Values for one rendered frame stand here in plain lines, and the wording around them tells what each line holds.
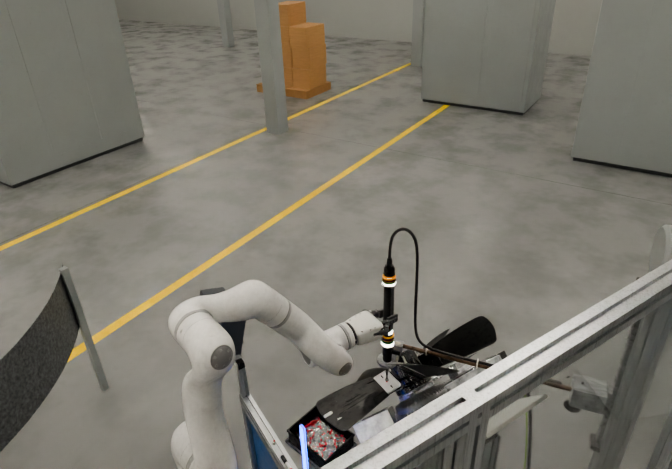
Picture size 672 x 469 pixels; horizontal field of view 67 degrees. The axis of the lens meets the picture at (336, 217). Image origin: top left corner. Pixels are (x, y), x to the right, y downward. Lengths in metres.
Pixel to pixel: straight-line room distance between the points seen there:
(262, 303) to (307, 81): 8.51
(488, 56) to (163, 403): 6.99
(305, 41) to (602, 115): 5.09
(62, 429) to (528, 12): 7.58
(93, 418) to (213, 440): 2.34
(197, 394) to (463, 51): 8.00
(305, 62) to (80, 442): 7.52
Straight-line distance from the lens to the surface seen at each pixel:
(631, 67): 6.81
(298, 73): 9.77
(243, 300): 1.30
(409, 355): 1.93
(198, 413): 1.41
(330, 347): 1.48
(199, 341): 1.25
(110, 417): 3.71
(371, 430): 2.02
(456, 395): 0.74
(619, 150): 7.07
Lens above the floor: 2.59
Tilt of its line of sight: 29 degrees down
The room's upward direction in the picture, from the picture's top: 2 degrees counter-clockwise
